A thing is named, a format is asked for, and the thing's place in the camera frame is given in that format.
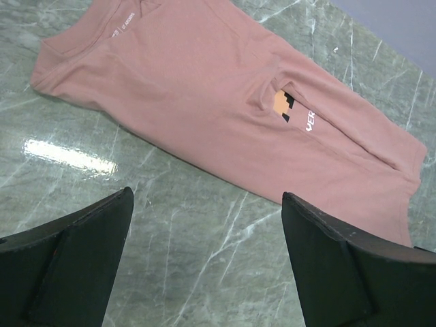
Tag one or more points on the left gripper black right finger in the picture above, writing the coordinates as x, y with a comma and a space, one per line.
348, 277

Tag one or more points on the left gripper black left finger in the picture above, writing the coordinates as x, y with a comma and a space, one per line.
61, 273

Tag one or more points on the pink t-shirt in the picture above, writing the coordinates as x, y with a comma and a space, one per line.
205, 82

